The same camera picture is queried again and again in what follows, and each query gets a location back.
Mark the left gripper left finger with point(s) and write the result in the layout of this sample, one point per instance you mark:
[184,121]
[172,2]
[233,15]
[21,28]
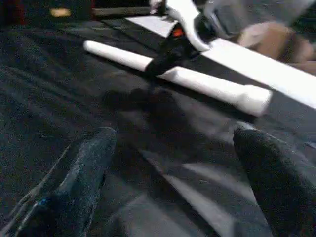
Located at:
[79,187]

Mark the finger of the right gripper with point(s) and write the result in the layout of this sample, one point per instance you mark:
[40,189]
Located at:
[159,65]

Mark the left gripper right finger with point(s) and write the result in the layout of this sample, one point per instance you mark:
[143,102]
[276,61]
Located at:
[281,187]

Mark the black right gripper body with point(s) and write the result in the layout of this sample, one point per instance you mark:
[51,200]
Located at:
[179,47]

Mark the white plastic table leg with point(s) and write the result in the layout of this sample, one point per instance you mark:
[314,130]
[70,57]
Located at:
[209,84]

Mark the black side table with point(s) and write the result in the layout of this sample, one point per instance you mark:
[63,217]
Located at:
[121,11]

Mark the black mat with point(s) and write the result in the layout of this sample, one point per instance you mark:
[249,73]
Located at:
[49,98]

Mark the white flat board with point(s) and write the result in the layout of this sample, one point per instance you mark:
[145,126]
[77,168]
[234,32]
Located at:
[271,71]

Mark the small yellow tag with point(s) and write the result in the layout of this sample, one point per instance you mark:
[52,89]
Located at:
[60,12]

